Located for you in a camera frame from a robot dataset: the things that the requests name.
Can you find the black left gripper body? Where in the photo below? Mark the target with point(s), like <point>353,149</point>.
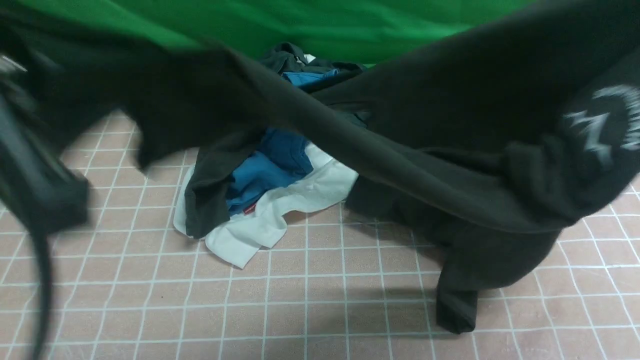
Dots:
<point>45,196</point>

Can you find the white shirt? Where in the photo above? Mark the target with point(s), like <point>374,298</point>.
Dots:
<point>201,211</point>

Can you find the blue shirt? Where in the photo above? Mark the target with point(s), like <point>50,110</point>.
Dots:
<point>280,159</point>

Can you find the dark teal gray shirt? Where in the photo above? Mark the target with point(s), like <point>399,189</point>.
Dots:
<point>305,71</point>

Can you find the dark gray long-sleeved shirt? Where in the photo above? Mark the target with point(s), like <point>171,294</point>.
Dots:
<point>493,139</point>

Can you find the green backdrop cloth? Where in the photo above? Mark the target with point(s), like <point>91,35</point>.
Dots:
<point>359,31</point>

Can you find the pink checkered tablecloth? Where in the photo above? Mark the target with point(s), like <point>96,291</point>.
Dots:
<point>334,288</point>

